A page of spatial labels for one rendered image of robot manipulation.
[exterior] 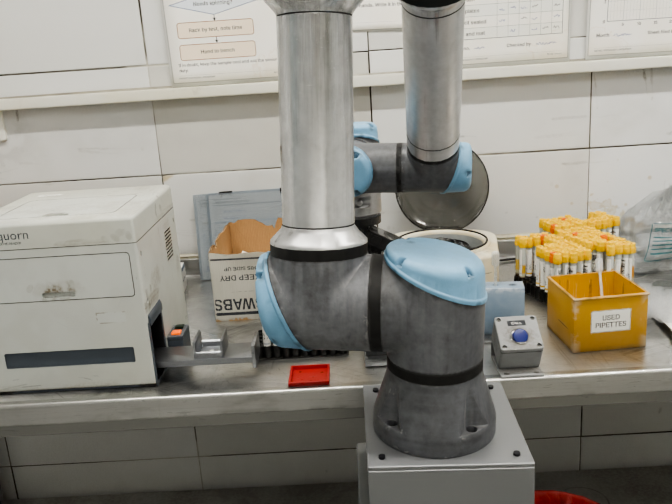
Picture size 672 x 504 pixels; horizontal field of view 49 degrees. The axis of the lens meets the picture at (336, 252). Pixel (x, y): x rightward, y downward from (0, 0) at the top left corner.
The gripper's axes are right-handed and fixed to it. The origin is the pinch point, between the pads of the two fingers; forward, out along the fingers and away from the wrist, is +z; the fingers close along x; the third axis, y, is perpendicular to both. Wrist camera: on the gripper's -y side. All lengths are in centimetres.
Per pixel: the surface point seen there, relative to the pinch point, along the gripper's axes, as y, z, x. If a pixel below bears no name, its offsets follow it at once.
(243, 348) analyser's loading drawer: 23.8, 2.1, 2.2
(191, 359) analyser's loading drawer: 32.2, 2.1, 5.7
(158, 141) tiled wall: 49, -28, -57
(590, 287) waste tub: -40.5, -1.1, -9.6
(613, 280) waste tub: -44.8, -2.1, -10.0
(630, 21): -63, -49, -55
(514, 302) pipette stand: -24.8, -1.3, -3.6
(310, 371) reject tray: 12.2, 5.9, 5.1
